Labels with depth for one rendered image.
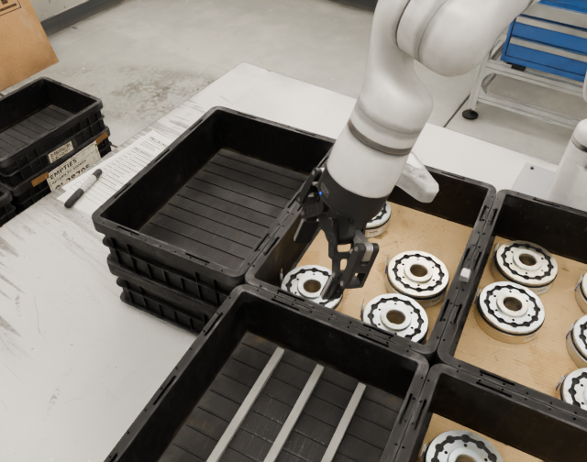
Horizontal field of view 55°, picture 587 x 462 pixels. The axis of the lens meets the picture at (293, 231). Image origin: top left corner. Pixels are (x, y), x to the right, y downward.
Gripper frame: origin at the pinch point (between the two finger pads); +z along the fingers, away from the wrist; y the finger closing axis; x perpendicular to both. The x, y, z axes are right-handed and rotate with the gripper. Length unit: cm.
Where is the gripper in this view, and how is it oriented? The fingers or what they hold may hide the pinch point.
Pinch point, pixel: (315, 265)
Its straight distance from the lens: 67.9
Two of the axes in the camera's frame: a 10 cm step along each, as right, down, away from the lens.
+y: 3.3, 7.0, -6.4
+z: -3.1, 7.2, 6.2
